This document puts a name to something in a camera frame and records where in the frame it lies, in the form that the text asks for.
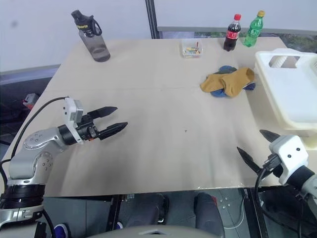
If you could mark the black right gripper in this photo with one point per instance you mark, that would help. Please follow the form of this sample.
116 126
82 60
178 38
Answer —
272 162

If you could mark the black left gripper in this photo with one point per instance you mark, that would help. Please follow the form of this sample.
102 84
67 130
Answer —
86 129

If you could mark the mustard yellow sock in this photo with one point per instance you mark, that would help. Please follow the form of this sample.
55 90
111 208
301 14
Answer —
236 81
213 84

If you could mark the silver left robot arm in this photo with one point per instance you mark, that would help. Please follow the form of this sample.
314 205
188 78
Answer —
37 141

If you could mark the white plastic bin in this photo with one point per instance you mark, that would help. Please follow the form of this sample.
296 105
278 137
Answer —
289 94

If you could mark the small clear plastic box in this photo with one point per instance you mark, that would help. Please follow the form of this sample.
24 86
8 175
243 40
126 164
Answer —
192 49

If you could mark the black table leg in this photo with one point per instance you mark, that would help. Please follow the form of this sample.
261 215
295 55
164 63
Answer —
113 213
252 213

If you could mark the blue sock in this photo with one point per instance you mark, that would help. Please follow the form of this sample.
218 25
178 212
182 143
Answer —
229 68
218 94

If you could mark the grey sports water bottle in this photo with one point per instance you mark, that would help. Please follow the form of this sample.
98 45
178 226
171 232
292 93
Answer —
95 42

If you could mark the red and grey device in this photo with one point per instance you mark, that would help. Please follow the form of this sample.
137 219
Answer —
30 99

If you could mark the dark grey rounded shape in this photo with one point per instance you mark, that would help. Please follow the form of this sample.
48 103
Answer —
146 210
208 213

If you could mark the blue shoe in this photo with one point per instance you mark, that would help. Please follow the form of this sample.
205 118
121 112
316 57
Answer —
120 225
61 230

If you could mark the cola bottle red cap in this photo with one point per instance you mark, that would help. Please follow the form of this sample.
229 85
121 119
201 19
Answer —
231 37

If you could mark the green soda bottle yellow cap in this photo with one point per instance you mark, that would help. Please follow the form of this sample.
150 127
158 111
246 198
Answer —
252 32

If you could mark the grey window sill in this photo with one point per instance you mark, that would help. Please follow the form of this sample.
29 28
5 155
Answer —
280 31

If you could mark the grey robot torso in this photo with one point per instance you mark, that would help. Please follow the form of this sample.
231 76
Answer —
153 232

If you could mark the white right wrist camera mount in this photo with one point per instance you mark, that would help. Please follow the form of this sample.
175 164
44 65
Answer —
288 153

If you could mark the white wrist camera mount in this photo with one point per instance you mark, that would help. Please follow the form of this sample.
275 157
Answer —
68 109
288 153

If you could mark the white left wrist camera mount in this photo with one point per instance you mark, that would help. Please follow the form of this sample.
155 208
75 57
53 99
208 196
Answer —
68 109

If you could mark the black vertical post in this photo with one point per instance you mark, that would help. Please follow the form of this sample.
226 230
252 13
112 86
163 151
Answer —
151 18

